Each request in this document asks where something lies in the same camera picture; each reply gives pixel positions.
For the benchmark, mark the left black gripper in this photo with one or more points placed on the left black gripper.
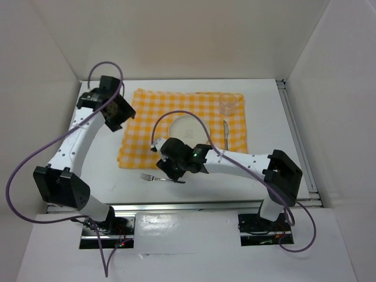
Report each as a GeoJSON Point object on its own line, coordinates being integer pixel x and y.
{"type": "Point", "coordinates": [128, 111]}

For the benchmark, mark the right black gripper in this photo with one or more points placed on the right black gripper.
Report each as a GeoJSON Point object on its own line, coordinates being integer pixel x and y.
{"type": "Point", "coordinates": [166, 167]}

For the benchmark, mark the silver fork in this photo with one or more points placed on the silver fork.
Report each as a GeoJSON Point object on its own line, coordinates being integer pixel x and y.
{"type": "Point", "coordinates": [152, 178]}

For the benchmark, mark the cream round plate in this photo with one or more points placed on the cream round plate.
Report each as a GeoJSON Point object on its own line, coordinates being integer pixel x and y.
{"type": "Point", "coordinates": [188, 130]}

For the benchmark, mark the yellow white checkered cloth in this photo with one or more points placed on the yellow white checkered cloth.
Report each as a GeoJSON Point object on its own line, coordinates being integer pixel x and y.
{"type": "Point", "coordinates": [156, 110]}

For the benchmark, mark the silver table knife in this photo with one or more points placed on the silver table knife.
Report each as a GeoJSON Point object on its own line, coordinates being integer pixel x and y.
{"type": "Point", "coordinates": [226, 134]}

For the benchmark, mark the clear plastic cup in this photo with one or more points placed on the clear plastic cup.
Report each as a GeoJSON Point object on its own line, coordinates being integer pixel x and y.
{"type": "Point", "coordinates": [227, 103]}

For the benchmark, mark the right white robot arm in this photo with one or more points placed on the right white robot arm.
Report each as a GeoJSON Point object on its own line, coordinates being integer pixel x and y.
{"type": "Point", "coordinates": [277, 172]}

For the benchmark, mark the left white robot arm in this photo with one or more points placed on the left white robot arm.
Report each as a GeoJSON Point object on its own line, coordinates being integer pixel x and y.
{"type": "Point", "coordinates": [59, 182]}

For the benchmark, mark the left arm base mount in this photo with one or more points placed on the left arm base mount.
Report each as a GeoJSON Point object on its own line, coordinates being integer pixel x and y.
{"type": "Point", "coordinates": [119, 234]}

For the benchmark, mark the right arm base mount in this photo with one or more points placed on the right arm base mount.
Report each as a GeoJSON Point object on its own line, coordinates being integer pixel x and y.
{"type": "Point", "coordinates": [255, 231]}

